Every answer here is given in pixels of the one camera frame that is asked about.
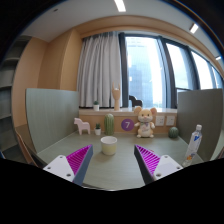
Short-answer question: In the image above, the small potted plant on desk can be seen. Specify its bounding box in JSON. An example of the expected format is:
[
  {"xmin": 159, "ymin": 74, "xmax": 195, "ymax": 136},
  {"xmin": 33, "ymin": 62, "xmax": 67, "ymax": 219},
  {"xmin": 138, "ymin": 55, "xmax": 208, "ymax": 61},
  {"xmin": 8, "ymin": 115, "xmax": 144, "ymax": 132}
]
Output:
[{"xmin": 94, "ymin": 123, "xmax": 101, "ymax": 136}]

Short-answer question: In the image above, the white wall socket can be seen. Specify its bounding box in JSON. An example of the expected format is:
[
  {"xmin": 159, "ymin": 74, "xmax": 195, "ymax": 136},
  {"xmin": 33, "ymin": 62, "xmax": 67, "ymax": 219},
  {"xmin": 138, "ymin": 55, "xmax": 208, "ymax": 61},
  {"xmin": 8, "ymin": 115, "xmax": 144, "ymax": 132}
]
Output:
[
  {"xmin": 155, "ymin": 116, "xmax": 165, "ymax": 126},
  {"xmin": 166, "ymin": 116, "xmax": 175, "ymax": 126}
]

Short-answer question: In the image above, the right green partition panel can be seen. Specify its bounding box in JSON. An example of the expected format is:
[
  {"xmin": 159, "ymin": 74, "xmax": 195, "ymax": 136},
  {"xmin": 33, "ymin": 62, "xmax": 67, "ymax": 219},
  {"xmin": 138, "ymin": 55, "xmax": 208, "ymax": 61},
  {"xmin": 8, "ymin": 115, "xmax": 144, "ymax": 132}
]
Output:
[{"xmin": 177, "ymin": 89, "xmax": 224, "ymax": 161}]

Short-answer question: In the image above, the left green partition panel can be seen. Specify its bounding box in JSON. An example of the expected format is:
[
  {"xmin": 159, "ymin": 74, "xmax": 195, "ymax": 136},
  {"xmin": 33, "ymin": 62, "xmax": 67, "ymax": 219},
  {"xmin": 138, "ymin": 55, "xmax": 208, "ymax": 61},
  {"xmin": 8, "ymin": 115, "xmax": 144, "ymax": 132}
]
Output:
[{"xmin": 25, "ymin": 88, "xmax": 79, "ymax": 153}]

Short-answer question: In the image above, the pale yellow paper cup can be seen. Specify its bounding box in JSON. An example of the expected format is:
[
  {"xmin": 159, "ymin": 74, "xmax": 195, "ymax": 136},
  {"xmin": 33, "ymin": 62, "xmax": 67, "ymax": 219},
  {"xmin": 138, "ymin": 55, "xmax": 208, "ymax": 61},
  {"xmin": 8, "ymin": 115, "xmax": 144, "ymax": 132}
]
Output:
[{"xmin": 101, "ymin": 136, "xmax": 117, "ymax": 156}]

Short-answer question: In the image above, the black horse figure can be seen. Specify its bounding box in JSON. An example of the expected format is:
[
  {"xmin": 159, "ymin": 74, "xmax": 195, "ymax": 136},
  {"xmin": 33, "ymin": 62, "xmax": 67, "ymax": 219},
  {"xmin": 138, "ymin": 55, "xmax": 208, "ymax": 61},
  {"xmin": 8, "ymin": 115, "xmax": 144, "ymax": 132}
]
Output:
[{"xmin": 129, "ymin": 95, "xmax": 143, "ymax": 107}]

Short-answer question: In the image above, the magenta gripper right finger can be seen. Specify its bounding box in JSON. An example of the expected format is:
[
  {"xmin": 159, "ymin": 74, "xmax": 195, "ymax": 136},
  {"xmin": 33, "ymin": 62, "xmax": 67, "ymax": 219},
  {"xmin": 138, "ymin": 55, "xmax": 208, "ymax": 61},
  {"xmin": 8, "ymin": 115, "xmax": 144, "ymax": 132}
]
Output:
[{"xmin": 134, "ymin": 145, "xmax": 182, "ymax": 184}]

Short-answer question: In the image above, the round green ceramic cactus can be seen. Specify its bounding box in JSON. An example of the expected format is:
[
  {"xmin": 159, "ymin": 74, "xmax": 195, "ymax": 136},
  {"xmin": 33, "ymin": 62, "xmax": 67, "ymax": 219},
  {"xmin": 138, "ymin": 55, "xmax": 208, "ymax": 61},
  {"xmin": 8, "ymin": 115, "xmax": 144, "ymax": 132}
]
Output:
[{"xmin": 168, "ymin": 127, "xmax": 179, "ymax": 138}]

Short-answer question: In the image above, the green partition panel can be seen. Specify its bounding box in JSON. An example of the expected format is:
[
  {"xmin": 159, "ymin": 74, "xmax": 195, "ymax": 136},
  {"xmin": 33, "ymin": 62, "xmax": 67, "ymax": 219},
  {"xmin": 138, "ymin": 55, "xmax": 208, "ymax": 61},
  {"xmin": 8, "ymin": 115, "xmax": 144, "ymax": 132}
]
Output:
[
  {"xmin": 25, "ymin": 88, "xmax": 79, "ymax": 153},
  {"xmin": 177, "ymin": 89, "xmax": 224, "ymax": 161}
]

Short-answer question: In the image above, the pink wooden horse figure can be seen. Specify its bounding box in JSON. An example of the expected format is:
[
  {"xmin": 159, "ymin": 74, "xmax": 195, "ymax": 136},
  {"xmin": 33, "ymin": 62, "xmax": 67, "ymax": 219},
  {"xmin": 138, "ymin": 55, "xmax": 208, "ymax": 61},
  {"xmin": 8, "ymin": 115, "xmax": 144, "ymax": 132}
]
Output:
[{"xmin": 74, "ymin": 118, "xmax": 90, "ymax": 134}]

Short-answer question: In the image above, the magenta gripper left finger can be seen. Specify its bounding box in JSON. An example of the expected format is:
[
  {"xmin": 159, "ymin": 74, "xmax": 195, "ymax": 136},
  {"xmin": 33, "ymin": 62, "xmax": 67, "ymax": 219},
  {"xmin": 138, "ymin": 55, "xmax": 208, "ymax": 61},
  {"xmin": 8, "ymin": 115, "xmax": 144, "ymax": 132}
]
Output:
[{"xmin": 44, "ymin": 144, "xmax": 93, "ymax": 186}]

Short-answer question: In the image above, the purple round number sign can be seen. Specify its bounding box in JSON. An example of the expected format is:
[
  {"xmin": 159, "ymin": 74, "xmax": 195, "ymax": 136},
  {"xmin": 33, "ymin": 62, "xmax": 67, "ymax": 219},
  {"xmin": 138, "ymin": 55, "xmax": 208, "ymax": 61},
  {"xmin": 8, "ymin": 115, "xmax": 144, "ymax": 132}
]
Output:
[{"xmin": 121, "ymin": 119, "xmax": 134, "ymax": 131}]

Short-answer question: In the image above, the clear plastic water bottle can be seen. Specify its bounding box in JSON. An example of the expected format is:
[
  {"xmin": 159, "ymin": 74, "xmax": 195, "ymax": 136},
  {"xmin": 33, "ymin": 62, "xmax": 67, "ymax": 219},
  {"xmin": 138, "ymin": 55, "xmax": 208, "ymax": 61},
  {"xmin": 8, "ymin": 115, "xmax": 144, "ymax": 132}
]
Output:
[{"xmin": 182, "ymin": 124, "xmax": 202, "ymax": 167}]

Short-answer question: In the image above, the beige plush mouse toy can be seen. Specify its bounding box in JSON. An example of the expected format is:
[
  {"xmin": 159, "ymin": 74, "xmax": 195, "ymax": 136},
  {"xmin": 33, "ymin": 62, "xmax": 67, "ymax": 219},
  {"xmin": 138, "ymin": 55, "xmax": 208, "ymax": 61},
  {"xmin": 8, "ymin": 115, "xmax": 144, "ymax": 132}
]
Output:
[{"xmin": 134, "ymin": 106, "xmax": 157, "ymax": 138}]

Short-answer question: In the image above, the right white wall socket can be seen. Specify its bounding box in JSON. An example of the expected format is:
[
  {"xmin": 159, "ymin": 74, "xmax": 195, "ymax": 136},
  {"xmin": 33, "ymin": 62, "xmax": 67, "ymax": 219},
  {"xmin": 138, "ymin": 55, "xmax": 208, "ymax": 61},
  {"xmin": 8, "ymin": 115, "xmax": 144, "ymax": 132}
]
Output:
[{"xmin": 166, "ymin": 116, "xmax": 175, "ymax": 126}]

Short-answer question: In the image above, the left white wall socket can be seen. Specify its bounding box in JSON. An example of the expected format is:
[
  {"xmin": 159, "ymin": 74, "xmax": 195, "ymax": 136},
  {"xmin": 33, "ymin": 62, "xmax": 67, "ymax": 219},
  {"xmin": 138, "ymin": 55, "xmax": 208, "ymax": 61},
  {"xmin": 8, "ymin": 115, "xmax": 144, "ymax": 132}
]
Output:
[{"xmin": 155, "ymin": 116, "xmax": 165, "ymax": 126}]

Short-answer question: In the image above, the grey shelf unit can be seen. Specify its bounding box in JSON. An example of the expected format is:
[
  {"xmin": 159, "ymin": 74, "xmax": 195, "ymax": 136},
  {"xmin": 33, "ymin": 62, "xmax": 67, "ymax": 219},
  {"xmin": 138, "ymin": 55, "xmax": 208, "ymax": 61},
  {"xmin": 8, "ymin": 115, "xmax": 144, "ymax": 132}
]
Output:
[{"xmin": 0, "ymin": 36, "xmax": 30, "ymax": 163}]

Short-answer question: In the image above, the small potted plant on sill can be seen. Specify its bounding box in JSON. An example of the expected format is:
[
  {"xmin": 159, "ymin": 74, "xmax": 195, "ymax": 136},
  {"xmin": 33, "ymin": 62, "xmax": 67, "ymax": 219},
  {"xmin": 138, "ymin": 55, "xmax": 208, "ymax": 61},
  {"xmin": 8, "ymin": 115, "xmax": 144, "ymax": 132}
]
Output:
[{"xmin": 93, "ymin": 101, "xmax": 99, "ymax": 111}]

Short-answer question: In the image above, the tall green ceramic cactus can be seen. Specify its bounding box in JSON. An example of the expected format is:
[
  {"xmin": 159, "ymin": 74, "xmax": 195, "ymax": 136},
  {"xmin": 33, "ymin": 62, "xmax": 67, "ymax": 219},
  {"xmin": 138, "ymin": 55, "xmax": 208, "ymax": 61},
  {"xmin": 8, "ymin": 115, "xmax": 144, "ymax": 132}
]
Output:
[{"xmin": 104, "ymin": 114, "xmax": 114, "ymax": 136}]

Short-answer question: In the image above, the grey curtain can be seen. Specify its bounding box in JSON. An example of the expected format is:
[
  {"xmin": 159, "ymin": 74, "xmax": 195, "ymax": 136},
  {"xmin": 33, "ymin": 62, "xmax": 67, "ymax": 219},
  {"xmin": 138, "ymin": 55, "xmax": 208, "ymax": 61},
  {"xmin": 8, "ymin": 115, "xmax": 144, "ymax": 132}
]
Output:
[{"xmin": 77, "ymin": 31, "xmax": 121, "ymax": 108}]

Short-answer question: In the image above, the wooden hand sculpture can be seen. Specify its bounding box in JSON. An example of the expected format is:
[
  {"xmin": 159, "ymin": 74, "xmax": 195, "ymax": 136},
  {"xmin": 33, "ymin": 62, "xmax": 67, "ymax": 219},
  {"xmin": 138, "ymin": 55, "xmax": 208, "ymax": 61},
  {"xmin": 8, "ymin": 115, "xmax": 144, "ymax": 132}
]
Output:
[{"xmin": 112, "ymin": 87, "xmax": 121, "ymax": 111}]

